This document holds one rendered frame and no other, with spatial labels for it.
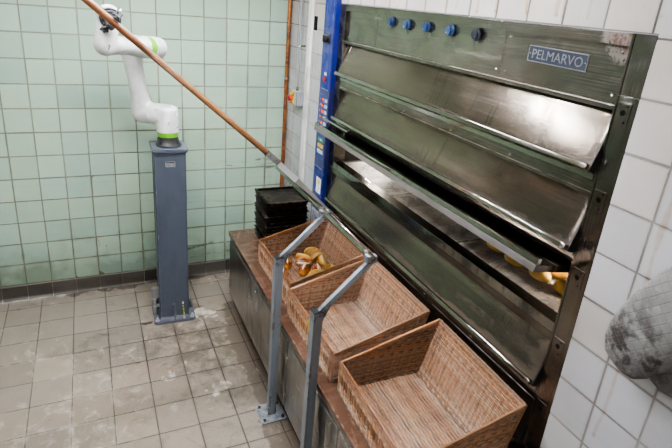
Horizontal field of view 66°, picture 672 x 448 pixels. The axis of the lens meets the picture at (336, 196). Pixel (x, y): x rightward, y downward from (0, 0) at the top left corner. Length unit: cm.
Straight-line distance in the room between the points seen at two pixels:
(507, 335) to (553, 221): 50
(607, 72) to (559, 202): 42
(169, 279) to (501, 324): 226
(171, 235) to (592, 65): 262
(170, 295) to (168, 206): 64
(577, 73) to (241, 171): 280
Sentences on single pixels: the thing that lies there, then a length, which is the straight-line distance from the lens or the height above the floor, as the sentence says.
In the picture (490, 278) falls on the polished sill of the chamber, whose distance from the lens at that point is 210.
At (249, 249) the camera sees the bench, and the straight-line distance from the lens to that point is 340.
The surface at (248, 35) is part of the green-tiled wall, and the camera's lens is 386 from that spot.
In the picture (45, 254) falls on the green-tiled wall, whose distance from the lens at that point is 413.
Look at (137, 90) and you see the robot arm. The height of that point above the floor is 153.
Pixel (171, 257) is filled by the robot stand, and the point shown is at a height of 47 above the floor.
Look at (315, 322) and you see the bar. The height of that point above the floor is 91.
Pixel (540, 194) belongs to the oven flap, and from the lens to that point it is 188.
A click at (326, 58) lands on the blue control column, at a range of 325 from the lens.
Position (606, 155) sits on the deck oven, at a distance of 170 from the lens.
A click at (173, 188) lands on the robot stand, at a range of 337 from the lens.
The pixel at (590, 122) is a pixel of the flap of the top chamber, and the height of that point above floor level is 184.
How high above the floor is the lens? 212
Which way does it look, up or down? 21 degrees down
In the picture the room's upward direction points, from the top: 5 degrees clockwise
